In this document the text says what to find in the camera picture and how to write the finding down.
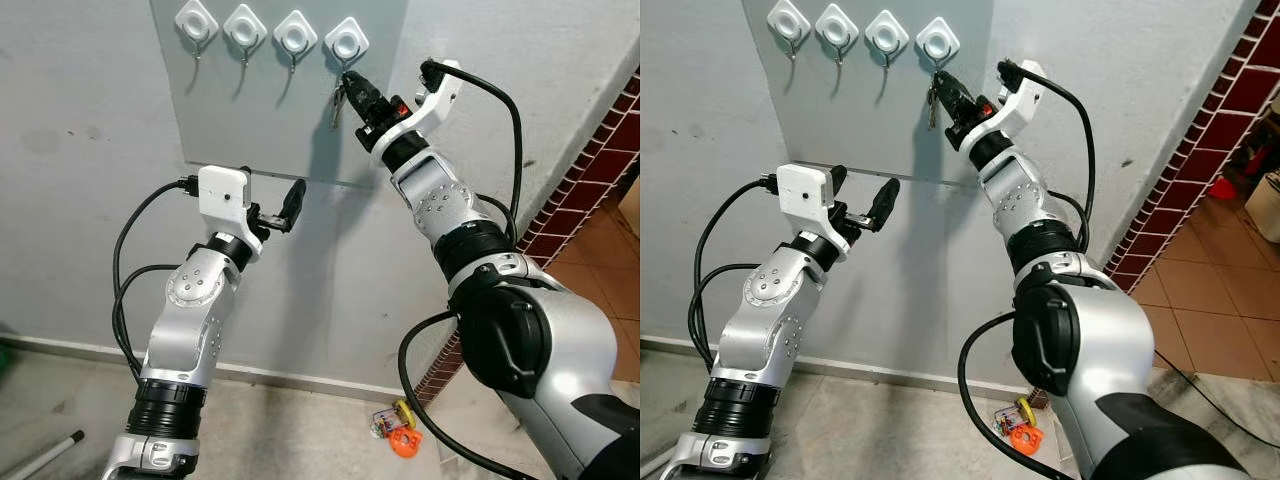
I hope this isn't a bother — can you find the white container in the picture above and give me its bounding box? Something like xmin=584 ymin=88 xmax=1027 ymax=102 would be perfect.
xmin=1245 ymin=172 xmax=1280 ymax=244

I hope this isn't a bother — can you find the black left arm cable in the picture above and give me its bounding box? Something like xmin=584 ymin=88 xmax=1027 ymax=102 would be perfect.
xmin=111 ymin=176 xmax=201 ymax=379
xmin=687 ymin=175 xmax=782 ymax=373

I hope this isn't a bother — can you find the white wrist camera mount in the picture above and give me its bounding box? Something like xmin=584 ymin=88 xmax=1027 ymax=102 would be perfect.
xmin=777 ymin=163 xmax=834 ymax=235
xmin=975 ymin=59 xmax=1050 ymax=137
xmin=198 ymin=165 xmax=252 ymax=242
xmin=385 ymin=60 xmax=467 ymax=142

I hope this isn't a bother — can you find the white wall hook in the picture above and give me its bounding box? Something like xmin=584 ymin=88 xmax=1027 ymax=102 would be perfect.
xmin=915 ymin=15 xmax=961 ymax=73
xmin=767 ymin=0 xmax=811 ymax=59
xmin=815 ymin=3 xmax=860 ymax=64
xmin=865 ymin=9 xmax=910 ymax=69
xmin=175 ymin=0 xmax=219 ymax=61
xmin=222 ymin=3 xmax=268 ymax=66
xmin=273 ymin=9 xmax=319 ymax=73
xmin=323 ymin=16 xmax=370 ymax=76

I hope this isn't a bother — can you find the multicoloured small toy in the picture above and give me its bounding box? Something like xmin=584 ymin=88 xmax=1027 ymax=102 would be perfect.
xmin=994 ymin=396 xmax=1036 ymax=437
xmin=368 ymin=399 xmax=417 ymax=439

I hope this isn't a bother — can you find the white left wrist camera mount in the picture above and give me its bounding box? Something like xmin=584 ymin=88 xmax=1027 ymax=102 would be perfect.
xmin=777 ymin=163 xmax=834 ymax=235
xmin=198 ymin=165 xmax=252 ymax=242

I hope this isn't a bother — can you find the black floor cable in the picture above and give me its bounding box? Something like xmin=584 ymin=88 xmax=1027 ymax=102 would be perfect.
xmin=1163 ymin=363 xmax=1280 ymax=450

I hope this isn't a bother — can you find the grey wall panel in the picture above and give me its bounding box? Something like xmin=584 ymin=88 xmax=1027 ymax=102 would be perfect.
xmin=740 ymin=0 xmax=997 ymax=187
xmin=150 ymin=0 xmax=412 ymax=191

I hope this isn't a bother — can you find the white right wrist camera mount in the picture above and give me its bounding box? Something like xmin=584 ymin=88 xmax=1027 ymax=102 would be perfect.
xmin=975 ymin=59 xmax=1050 ymax=137
xmin=385 ymin=60 xmax=467 ymax=142

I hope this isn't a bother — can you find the white pole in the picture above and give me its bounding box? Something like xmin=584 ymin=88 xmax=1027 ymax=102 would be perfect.
xmin=0 ymin=430 xmax=84 ymax=480

